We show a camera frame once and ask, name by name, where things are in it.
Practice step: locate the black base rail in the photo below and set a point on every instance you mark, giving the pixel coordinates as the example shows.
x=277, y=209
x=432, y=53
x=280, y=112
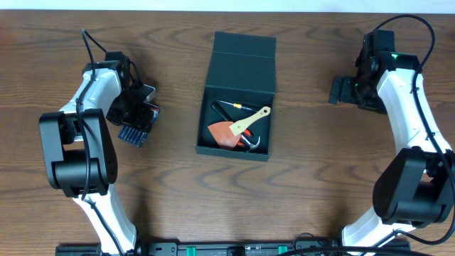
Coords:
x=216, y=249

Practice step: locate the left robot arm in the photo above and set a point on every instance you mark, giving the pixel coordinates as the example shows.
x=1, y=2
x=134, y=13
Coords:
x=79, y=154

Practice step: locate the dark green open box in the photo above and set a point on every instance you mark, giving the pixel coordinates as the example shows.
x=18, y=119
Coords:
x=243, y=70

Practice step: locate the red-handled pliers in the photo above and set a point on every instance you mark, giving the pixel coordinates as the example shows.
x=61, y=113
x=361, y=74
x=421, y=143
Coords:
x=245, y=139

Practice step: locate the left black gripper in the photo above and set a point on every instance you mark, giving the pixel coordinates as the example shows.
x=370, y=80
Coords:
x=141, y=119

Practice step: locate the orange scraper with wooden handle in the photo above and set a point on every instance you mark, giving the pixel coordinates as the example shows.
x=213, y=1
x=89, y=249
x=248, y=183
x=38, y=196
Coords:
x=228, y=134

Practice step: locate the black yellow small screwdriver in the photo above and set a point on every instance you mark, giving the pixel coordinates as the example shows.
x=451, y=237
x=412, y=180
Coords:
x=240, y=106

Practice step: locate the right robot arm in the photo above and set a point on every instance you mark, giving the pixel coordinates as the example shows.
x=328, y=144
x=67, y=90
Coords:
x=414, y=191

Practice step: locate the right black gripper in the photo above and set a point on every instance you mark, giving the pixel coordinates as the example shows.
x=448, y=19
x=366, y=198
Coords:
x=348, y=84

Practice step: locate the precision screwdriver set case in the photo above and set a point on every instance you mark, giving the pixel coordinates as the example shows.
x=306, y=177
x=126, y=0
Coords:
x=137, y=136

